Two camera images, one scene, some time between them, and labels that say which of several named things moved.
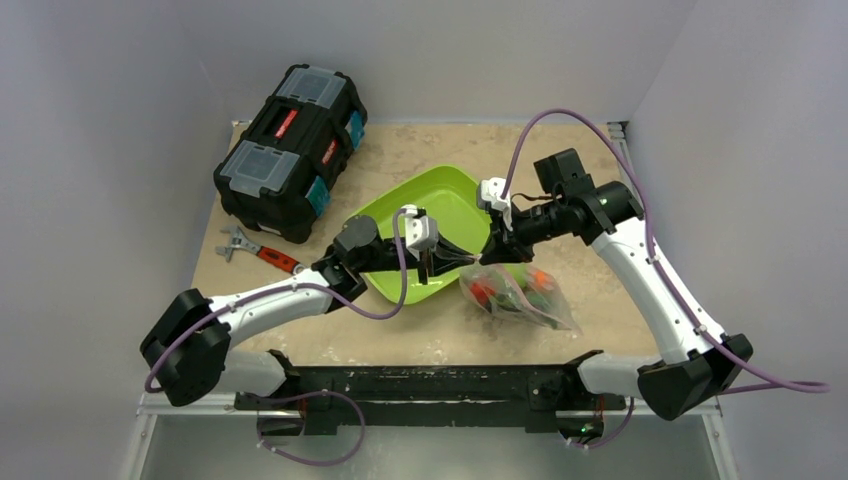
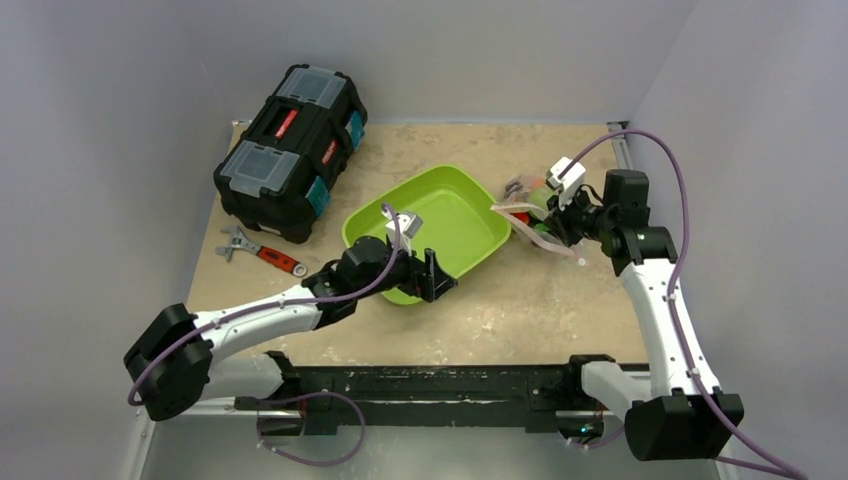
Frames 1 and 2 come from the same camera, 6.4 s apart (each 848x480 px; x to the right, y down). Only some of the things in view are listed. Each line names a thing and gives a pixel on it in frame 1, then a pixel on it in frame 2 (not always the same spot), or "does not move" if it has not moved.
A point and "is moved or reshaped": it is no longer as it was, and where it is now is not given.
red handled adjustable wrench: (239, 239) does not move
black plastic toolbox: (277, 180) does not move
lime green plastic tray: (452, 196) does not move
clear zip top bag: (520, 292) is moved or reshaped
